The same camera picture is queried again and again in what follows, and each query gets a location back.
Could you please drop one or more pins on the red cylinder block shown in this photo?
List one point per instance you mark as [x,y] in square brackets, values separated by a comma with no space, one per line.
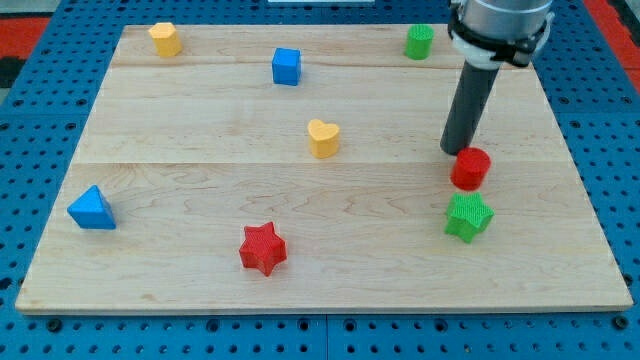
[470,168]

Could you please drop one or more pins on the blue triangle block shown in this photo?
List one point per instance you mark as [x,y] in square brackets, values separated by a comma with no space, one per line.
[92,211]

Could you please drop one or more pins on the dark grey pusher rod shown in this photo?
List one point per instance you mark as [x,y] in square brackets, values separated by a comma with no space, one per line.
[472,92]

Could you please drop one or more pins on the yellow heart block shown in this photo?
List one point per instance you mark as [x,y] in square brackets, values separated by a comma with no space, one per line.
[324,138]

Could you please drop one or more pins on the blue cube block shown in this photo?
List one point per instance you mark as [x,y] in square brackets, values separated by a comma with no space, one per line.
[286,66]

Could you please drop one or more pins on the light wooden board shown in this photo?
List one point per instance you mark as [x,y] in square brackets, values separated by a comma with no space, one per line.
[191,149]

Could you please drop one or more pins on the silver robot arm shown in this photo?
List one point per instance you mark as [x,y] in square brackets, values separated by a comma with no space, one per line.
[489,33]

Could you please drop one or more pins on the red star block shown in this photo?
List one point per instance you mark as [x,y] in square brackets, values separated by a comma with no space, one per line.
[262,249]

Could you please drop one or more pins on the yellow hexagon block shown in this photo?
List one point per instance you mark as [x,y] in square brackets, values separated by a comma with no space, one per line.
[166,39]

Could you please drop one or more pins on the green cylinder block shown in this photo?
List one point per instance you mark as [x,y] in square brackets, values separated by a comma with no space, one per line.
[418,41]

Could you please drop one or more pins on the green star block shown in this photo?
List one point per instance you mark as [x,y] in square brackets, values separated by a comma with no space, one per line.
[467,216]

